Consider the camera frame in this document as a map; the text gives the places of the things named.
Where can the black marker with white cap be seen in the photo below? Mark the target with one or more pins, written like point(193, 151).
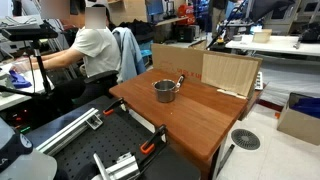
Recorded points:
point(180, 81)

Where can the small stainless steel pot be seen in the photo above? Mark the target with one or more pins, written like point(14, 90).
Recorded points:
point(165, 92)

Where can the brown cardboard panel red print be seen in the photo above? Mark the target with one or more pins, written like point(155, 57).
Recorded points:
point(175, 60)

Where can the light blue jacket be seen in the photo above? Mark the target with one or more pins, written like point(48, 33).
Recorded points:
point(130, 56)

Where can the small black orange clamp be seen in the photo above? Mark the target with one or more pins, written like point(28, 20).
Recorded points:
point(113, 106)

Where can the large black orange clamp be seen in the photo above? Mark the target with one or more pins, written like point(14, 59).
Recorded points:
point(153, 140)

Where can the black office chair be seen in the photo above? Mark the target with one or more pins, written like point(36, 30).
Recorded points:
point(100, 77)

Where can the white strip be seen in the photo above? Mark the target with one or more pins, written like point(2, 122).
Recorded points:
point(231, 93)

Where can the light corrugated cardboard panel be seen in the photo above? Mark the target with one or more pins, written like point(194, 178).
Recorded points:
point(230, 71)

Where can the black perforated breadboard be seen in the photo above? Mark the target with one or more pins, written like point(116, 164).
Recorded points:
point(110, 143)

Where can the seated person in white shirt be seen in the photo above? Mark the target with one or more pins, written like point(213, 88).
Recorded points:
point(98, 50)

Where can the yellow red emergency stop button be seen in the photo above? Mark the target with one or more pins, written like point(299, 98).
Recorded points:
point(220, 40)

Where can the red Coca-Cola item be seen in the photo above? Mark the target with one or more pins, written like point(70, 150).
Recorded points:
point(186, 13)

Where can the dark haired person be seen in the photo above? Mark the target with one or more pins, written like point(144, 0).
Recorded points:
point(108, 18)

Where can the black slanted pole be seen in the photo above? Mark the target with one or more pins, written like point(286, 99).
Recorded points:
point(226, 25)

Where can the standing person in khaki trousers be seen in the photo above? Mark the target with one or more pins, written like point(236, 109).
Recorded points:
point(219, 15)

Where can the small wooden box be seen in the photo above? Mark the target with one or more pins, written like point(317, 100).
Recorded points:
point(262, 36)

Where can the cardboard box with blue contents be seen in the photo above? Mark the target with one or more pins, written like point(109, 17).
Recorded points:
point(296, 125)

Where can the blue cloth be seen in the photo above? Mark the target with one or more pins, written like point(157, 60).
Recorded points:
point(18, 80)

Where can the black control box with lights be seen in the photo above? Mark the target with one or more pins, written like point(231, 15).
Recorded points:
point(16, 120)

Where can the black bag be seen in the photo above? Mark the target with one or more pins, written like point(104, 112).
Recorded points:
point(311, 33)

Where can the short aluminium rail bracket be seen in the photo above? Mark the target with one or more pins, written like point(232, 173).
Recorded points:
point(121, 168)

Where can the long aluminium extrusion rail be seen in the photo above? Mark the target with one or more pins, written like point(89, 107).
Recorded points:
point(66, 131)

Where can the black camera stand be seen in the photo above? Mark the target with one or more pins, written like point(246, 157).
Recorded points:
point(41, 70)

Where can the black camera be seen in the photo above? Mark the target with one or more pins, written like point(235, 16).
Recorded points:
point(30, 33)

